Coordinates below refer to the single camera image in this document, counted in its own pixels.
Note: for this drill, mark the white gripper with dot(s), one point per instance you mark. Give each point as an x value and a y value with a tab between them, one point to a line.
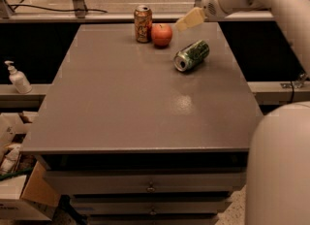
210	7

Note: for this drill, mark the red apple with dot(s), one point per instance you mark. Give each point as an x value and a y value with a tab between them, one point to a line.
161	34

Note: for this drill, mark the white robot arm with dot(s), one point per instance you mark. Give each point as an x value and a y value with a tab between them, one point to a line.
278	169

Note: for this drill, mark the green soda can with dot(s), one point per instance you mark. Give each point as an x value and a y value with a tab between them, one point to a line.
191	56

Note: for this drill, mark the orange soda can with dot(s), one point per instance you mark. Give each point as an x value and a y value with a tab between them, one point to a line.
143	23

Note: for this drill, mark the grey drawer cabinet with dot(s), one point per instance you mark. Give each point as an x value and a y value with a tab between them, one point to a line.
133	141

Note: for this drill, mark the white pump bottle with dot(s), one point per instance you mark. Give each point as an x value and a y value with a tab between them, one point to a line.
18	79

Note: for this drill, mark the cardboard box with clutter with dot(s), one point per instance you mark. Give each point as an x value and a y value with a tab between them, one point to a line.
24	195

